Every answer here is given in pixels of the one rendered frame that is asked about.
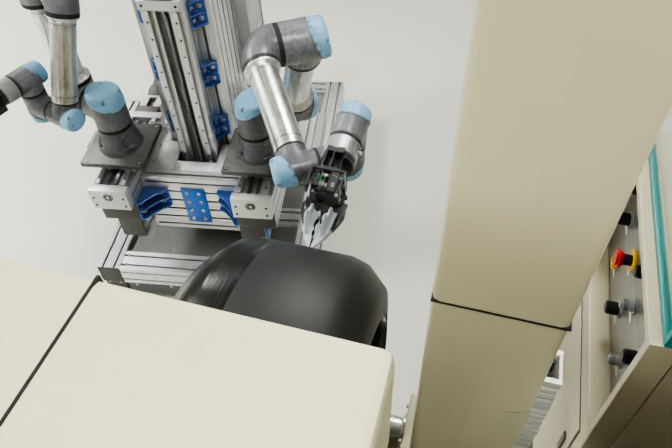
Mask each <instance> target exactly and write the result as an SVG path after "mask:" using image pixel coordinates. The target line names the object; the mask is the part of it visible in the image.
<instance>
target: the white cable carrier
mask: <svg viewBox="0 0 672 448"><path fill-rule="evenodd" d="M563 356H564V352H563V351H561V350H558V352H557V354H556V357H555V359H554V361H553V363H552V365H551V367H550V370H549V372H548V374H547V376H546V378H545V380H544V382H543V385H542V387H541V389H540V391H539V393H538V395H537V397H536V400H535V402H534V404H533V406H532V408H531V410H530V413H529V415H528V417H527V419H526V421H525V423H524V425H523V428H522V430H521V432H520V434H519V436H518V438H517V440H516V443H515V445H514V447H513V448H530V446H531V443H532V442H533V439H534V438H535V435H537V433H538V431H539V429H540V427H541V425H542V423H543V420H544V418H545V416H547V414H548V411H549V410H550V408H551V405H552V403H553V400H554V399H555V397H556V394H557V393H558V391H559V389H560V388H561V386H562V375H563Z"/></svg>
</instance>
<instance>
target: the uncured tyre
mask: <svg viewBox="0 0 672 448"><path fill-rule="evenodd" d="M173 299H175V300H179V301H183V302H188V303H192V304H196V305H200V306H205V307H209V308H213V309H217V310H221V311H226V312H230V313H234V314H238V315H242V316H247V317H251V318H255V319H259V320H263V321H268V322H272V323H276V324H280V325H285V326H289V327H293V328H297V329H301V330H306V331H310V332H314V333H318V334H322V335H327V336H331V337H335V338H339V339H344V340H348V341H352V342H356V343H360V344H365V345H369V346H373V347H377V348H381V349H384V350H385V349H386V339H387V320H388V292H387V288H386V287H385V286H384V284H383V283H382V281H381V280H380V279H379V277H378V276H377V274H376V273H375V271H374V270H373V269H372V267H371V266H370V265H369V264H367V263H365V262H364V261H362V260H360V259H358V258H356V257H354V256H350V255H346V254H341V253H336V252H331V251H327V250H322V249H317V248H312V247H307V246H303V245H298V244H293V243H288V242H284V241H279V240H274V239H269V238H264V237H261V238H248V239H240V240H237V241H235V242H233V243H231V244H230V245H228V246H227V247H225V248H224V249H222V250H221V251H219V252H218V253H216V254H215V255H213V256H212V257H210V258H208V259H207V260H206V261H204V262H203V263H202V264H201V265H200V266H198V267H197V268H196V269H195V270H194V271H193V273H192V274H191V275H190V276H189V277H188V278H187V280H186V281H185V282H184V283H183V285H182V286H181V287H180V289H179V290H178V292H177V293H176V295H175V296H174V298H173Z"/></svg>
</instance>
